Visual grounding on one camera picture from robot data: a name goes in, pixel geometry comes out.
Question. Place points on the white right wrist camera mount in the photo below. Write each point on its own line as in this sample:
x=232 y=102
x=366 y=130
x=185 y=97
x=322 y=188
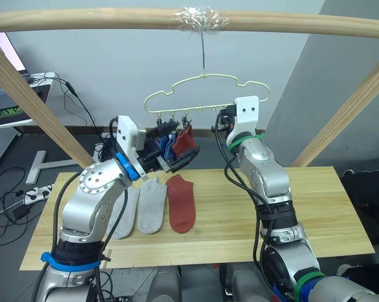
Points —
x=246 y=119

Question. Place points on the grey ankle sock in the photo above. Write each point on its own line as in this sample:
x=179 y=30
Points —
x=151 y=207
x=128 y=220

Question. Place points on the green elbow band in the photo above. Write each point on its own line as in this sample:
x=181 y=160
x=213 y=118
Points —
x=306 y=283

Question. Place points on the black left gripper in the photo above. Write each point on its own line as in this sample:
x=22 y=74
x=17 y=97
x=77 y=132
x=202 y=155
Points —
x=151 y=154

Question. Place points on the wooden rack leg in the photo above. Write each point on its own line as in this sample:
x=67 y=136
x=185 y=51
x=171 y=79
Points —
x=35 y=104
x=343 y=110

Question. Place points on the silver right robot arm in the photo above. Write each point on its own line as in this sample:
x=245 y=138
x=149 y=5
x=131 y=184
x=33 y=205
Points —
x=265 y=176

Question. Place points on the red ankle sock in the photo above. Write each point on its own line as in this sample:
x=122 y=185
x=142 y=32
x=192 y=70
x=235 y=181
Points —
x=184 y=140
x=181 y=204

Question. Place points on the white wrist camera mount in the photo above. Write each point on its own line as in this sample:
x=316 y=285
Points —
x=126 y=132
x=246 y=119

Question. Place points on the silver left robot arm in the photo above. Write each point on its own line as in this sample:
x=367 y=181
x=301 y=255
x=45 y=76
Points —
x=88 y=201

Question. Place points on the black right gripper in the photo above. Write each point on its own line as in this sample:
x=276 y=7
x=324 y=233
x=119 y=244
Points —
x=228 y=121

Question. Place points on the white metal stand foot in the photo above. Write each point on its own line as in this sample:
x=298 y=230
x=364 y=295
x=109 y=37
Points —
x=38 y=166

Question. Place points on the metal hanger clip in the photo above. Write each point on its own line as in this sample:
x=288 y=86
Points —
x=185 y=121
x=159 y=119
x=172 y=118

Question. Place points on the wooden rack crossbar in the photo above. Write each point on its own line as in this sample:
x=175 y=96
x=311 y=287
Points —
x=82 y=19

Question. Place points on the open laptop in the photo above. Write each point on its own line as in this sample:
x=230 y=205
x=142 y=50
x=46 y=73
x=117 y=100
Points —
x=3 y=50

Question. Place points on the black bag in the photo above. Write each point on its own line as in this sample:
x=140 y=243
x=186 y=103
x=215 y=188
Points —
x=372 y=201

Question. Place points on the grey rounded shape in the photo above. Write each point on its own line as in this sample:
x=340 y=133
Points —
x=240 y=283
x=164 y=286

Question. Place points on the white power strip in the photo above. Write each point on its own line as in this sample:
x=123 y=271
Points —
x=35 y=193

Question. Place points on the white pegboard panel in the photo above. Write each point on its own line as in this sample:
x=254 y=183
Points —
x=0 y=144

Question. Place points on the clear tape wrap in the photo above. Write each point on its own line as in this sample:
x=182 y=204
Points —
x=199 y=19

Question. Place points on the black mat with green logo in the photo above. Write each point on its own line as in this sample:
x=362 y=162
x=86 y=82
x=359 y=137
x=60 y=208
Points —
x=7 y=115

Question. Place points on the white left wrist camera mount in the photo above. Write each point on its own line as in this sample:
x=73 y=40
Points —
x=126 y=132

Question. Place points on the white side table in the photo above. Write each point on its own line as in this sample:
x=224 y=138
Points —
x=46 y=77

